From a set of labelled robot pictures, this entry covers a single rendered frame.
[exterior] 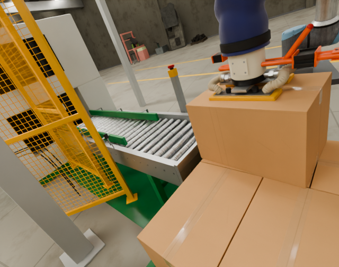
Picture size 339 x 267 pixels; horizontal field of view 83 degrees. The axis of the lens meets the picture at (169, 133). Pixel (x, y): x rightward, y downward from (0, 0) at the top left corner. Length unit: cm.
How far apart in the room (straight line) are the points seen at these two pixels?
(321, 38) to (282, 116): 95
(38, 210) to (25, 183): 21
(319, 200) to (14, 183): 162
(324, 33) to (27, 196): 219
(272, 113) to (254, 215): 45
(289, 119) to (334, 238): 45
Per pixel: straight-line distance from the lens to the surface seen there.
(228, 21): 99
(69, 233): 180
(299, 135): 92
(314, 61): 99
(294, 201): 105
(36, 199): 160
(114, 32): 444
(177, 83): 203
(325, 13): 172
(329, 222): 101
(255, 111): 92
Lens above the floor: 135
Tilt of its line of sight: 27 degrees down
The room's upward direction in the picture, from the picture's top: 20 degrees counter-clockwise
